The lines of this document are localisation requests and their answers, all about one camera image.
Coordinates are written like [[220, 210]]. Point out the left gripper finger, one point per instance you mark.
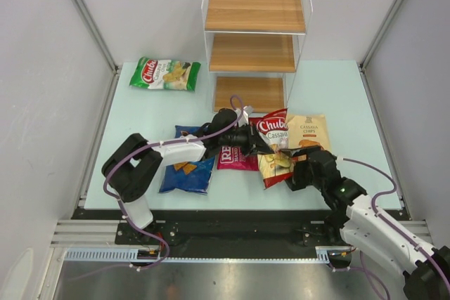
[[251, 148], [264, 147]]

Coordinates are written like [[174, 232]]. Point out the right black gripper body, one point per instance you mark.
[[316, 182]]

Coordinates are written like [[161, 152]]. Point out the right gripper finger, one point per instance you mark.
[[295, 155], [293, 184]]

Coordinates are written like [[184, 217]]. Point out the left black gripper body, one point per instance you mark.
[[236, 138]]

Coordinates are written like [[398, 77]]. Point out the red Chuba cassava chips bag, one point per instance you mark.
[[275, 166]]

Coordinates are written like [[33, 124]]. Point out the orange beige cassava chips bag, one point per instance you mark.
[[308, 130]]

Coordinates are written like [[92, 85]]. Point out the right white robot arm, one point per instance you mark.
[[362, 223]]

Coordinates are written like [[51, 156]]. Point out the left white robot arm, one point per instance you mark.
[[130, 170]]

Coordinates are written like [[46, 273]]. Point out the pink Real chips bag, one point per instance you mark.
[[232, 158]]

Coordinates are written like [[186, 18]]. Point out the blue Doritos chips bag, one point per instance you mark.
[[185, 168]]

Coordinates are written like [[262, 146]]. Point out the green Chuba cassava chips bag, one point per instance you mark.
[[166, 74]]

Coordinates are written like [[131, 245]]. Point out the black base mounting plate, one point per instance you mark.
[[226, 234]]

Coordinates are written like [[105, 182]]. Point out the white wire wooden shelf rack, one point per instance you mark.
[[253, 48]]

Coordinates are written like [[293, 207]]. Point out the aluminium frame rail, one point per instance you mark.
[[93, 241]]

